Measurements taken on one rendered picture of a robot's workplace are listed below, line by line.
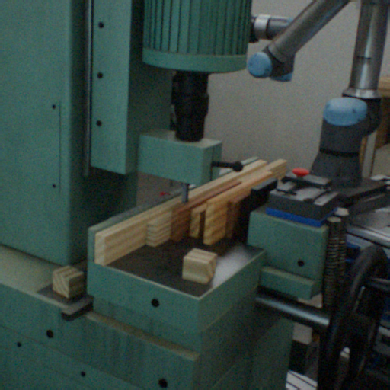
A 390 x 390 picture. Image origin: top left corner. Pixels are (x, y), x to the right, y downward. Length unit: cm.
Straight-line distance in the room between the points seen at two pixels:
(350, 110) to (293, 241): 76
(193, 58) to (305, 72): 363
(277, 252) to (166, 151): 26
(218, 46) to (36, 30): 33
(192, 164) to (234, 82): 380
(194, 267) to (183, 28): 37
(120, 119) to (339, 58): 351
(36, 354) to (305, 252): 51
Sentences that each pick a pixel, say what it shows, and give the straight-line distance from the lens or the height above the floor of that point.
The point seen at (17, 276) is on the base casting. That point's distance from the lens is 119.
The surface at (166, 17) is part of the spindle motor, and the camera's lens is 100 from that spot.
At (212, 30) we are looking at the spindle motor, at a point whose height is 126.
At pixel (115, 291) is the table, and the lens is 99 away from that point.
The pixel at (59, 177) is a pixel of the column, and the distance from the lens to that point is 115.
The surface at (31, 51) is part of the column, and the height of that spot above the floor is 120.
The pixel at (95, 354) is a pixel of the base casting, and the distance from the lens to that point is 107.
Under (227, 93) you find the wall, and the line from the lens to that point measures 488.
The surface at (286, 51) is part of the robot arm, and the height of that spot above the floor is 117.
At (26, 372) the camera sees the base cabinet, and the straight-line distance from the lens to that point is 122.
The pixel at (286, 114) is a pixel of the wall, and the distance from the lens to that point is 469.
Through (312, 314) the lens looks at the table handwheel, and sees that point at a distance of 107.
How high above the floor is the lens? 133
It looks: 19 degrees down
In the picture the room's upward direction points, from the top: 4 degrees clockwise
